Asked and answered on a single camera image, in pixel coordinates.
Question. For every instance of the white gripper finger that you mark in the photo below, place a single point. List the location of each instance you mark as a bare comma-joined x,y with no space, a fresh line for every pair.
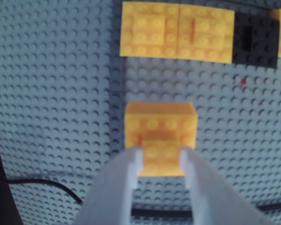
107,199
215,199

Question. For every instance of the black Lego cube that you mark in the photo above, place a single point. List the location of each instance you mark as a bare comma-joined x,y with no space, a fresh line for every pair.
264,47

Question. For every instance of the grey Lego baseplate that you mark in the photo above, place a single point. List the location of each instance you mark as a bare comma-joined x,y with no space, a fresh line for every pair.
49,93

